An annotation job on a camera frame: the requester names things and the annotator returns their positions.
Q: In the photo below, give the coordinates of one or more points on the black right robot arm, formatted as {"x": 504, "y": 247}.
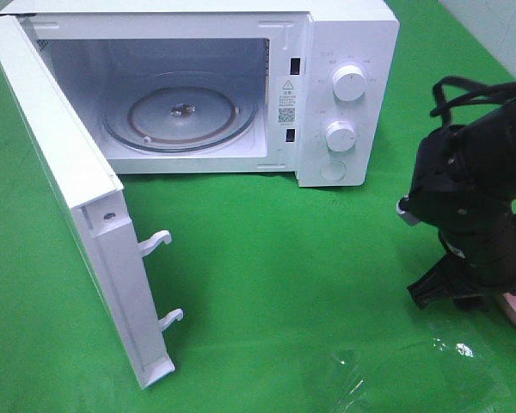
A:
{"x": 464, "y": 184}

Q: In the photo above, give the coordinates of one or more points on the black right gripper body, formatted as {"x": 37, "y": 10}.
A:
{"x": 480, "y": 254}

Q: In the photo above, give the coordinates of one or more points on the round white door release button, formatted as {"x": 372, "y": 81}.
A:
{"x": 333, "y": 171}

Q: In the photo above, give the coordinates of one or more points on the clear tape patch centre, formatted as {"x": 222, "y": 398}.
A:
{"x": 344, "y": 383}

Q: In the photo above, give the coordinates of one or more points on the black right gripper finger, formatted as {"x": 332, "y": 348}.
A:
{"x": 467, "y": 304}
{"x": 439, "y": 282}

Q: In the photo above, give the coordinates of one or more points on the clear tape patch right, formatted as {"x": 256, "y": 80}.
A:
{"x": 472, "y": 381}

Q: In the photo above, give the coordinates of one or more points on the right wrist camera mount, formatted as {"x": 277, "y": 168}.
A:
{"x": 402, "y": 210}

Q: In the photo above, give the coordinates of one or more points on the white microwave door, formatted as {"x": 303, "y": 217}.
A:
{"x": 92, "y": 196}

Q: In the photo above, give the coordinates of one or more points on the white microwave knob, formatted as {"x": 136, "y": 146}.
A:
{"x": 340, "y": 136}
{"x": 349, "y": 82}

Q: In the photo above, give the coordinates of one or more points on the clear tape patch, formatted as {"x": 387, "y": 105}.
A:
{"x": 472, "y": 381}
{"x": 344, "y": 383}

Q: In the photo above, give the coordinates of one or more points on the white microwave oven body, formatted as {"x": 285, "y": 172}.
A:
{"x": 294, "y": 46}

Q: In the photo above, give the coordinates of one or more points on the glass microwave turntable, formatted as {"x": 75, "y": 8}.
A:
{"x": 180, "y": 112}

